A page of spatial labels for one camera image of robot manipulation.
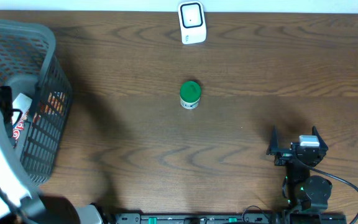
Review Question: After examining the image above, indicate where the orange red candy wrapper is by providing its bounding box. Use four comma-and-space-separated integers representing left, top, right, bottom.
12, 111, 29, 149

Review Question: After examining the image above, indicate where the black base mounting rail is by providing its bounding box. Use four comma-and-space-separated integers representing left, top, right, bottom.
109, 213, 347, 224

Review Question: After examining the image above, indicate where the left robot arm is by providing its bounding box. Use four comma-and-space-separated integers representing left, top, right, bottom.
0, 86, 108, 223

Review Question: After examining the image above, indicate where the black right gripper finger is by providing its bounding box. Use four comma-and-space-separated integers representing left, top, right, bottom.
268, 126, 278, 150
312, 126, 328, 148

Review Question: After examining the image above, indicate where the white green Panadol box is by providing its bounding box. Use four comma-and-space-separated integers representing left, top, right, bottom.
12, 93, 32, 124

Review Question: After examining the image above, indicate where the green lid white jar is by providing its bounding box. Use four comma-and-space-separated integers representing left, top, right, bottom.
180, 81, 201, 110

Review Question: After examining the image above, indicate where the orange snack packet in basket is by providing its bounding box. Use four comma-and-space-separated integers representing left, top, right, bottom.
33, 91, 67, 122

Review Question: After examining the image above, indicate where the grey plastic mesh basket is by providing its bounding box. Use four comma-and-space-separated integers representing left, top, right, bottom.
0, 20, 73, 185

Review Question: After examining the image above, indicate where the white barcode scanner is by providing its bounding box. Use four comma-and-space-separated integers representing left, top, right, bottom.
178, 1, 207, 45

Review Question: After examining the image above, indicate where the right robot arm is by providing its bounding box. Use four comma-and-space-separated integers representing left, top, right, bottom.
267, 127, 332, 223

